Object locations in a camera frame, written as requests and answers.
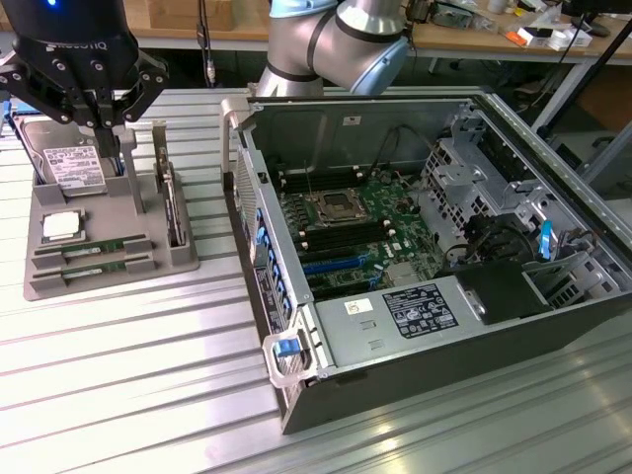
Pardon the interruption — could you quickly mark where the blue expansion slot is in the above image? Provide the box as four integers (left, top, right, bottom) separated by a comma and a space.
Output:
301, 255, 367, 277

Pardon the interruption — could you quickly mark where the silver hard disk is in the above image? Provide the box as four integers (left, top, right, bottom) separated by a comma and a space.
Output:
19, 117, 111, 197

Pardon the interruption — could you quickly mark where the grey metal cabinet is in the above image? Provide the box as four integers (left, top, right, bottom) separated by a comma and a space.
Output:
542, 122, 632, 199

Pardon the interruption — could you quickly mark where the orange and white box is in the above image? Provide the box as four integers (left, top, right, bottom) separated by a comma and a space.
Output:
506, 26, 554, 49

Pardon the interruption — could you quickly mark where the black RAM slot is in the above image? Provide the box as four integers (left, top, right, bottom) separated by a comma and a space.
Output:
301, 227, 397, 254
277, 166, 362, 182
297, 218, 389, 240
279, 173, 365, 194

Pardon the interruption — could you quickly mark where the grey power supply unit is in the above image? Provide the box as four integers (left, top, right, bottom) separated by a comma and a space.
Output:
312, 275, 491, 370

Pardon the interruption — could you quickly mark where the metal drive cage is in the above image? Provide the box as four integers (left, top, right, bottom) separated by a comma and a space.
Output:
418, 103, 618, 310

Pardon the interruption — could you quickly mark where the open black PC case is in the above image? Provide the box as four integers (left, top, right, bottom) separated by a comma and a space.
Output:
219, 87, 632, 435

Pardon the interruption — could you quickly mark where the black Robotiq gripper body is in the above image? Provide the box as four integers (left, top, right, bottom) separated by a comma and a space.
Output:
8, 0, 142, 116

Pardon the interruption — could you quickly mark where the black expansion slot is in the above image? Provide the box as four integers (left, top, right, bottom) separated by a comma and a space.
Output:
308, 276, 372, 300

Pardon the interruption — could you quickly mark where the CPU socket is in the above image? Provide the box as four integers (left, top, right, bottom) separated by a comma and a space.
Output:
314, 189, 370, 226

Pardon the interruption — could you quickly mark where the blue drive bay clip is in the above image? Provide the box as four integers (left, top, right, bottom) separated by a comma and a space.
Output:
537, 220, 555, 261

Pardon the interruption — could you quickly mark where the cardboard box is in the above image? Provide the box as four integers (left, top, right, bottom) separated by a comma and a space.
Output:
147, 0, 234, 31

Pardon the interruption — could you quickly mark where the wooden workbench with clutter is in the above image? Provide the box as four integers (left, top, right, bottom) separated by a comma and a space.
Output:
407, 0, 632, 132

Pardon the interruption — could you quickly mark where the green RAM stick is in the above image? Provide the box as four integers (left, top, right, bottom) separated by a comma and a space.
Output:
34, 259, 154, 281
35, 237, 149, 258

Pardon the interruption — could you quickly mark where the black hanging cable with connector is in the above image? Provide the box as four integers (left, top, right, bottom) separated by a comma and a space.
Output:
196, 0, 219, 86

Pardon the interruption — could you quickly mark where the graphics card with bracket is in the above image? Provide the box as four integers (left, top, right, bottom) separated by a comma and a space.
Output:
151, 119, 189, 248

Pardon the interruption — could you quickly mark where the black internal wire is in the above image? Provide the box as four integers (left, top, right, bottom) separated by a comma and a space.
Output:
372, 124, 432, 175

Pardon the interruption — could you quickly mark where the silver chipset heatsink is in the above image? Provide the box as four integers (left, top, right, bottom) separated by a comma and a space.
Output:
383, 263, 417, 288

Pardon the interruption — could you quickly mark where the silver CPU chip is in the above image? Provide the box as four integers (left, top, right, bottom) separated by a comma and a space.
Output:
39, 210, 87, 244

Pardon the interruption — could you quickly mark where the green motherboard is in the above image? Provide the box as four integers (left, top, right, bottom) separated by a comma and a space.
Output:
277, 165, 445, 303

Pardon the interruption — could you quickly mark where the black plastic shroud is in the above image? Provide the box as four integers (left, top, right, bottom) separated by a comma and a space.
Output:
436, 260, 553, 327

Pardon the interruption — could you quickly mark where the black tripod pole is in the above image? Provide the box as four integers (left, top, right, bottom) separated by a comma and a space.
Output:
585, 19, 632, 95

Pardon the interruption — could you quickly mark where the grey parts rack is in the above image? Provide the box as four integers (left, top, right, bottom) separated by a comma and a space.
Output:
23, 118, 201, 302

